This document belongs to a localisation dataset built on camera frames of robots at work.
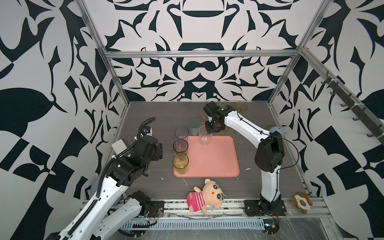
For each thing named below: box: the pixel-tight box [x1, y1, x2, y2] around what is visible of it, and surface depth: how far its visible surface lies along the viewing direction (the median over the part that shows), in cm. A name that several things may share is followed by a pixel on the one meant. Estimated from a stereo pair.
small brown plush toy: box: [291, 192, 313, 215], surface depth 76 cm
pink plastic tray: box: [173, 136, 240, 178], surface depth 95 cm
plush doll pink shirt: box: [187, 178, 227, 215], surface depth 73 cm
